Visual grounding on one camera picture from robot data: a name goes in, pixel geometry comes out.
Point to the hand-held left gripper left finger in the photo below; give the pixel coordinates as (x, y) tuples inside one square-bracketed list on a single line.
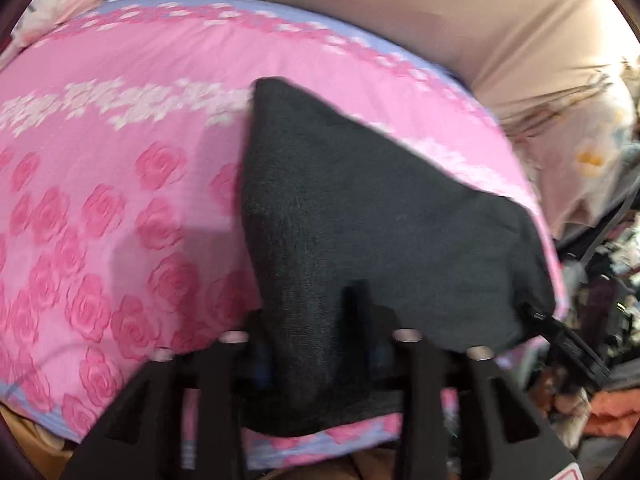
[(220, 390)]

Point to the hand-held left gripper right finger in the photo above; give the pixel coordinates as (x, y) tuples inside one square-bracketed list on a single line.
[(417, 390)]

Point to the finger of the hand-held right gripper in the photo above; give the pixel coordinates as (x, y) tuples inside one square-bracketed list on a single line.
[(570, 345)]

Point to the dark grey pants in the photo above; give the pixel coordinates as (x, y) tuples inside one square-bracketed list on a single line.
[(380, 210)]

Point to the pile of mixed clothes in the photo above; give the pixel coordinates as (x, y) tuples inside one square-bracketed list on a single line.
[(615, 300)]

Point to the orange cloth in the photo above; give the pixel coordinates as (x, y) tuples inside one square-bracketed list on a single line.
[(615, 410)]

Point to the floral cream pillow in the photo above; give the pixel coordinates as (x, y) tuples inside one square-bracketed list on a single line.
[(585, 160)]

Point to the pink rose print blanket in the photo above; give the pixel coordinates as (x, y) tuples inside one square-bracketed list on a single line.
[(115, 200)]

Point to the beige smooth sheet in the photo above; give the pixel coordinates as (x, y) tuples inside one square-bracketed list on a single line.
[(450, 15)]

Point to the white pink printed pillow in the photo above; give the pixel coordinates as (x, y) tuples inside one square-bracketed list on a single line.
[(55, 5)]

